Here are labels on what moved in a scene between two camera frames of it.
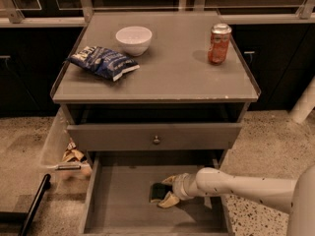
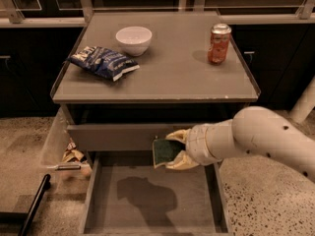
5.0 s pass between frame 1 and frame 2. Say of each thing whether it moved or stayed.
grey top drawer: stayed
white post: stayed
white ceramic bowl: stayed
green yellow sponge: moved
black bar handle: stayed
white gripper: moved
